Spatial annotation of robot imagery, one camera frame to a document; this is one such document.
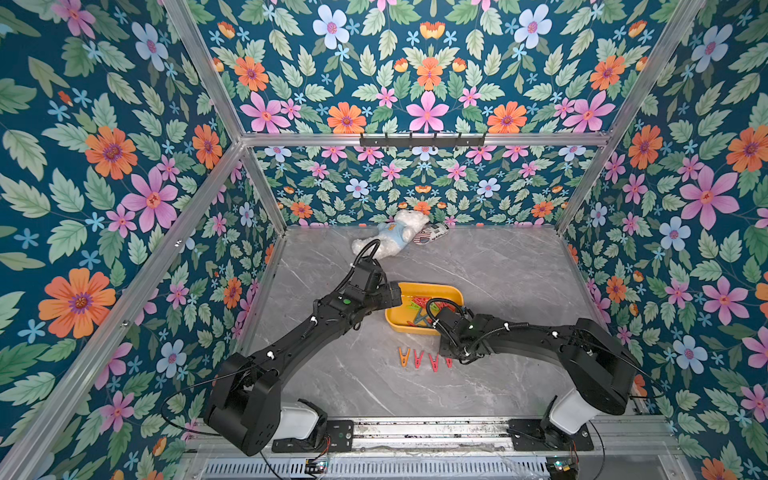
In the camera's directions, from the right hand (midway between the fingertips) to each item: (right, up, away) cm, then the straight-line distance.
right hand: (445, 350), depth 87 cm
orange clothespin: (-13, -2, -1) cm, 13 cm away
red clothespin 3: (+1, -3, -2) cm, 3 cm away
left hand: (-16, +18, -2) cm, 24 cm away
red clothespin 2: (-4, -3, -2) cm, 5 cm away
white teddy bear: (-16, +36, +19) cm, 44 cm away
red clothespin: (-9, -3, -2) cm, 9 cm away
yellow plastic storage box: (-10, +9, +6) cm, 15 cm away
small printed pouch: (-2, +37, +27) cm, 46 cm away
